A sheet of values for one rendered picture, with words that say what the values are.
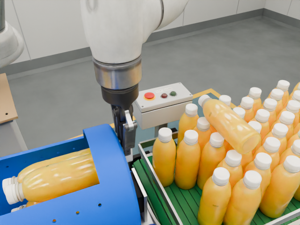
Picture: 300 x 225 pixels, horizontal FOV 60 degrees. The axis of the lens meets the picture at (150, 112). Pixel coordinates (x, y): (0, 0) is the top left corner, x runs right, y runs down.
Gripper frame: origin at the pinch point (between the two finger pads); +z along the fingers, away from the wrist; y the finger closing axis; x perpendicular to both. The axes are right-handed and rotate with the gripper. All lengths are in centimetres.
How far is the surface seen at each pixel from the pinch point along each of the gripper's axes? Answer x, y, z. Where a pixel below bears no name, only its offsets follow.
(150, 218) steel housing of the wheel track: -4.0, -6.4, 23.3
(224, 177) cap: -20.2, -13.6, 4.2
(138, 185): -1.9, -3.1, 11.2
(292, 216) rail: -38.8, -22.8, 19.0
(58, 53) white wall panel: 3, 287, 101
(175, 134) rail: -24.0, 18.0, 18.6
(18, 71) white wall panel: 54, 278, 111
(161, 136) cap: -12.4, 5.6, 4.5
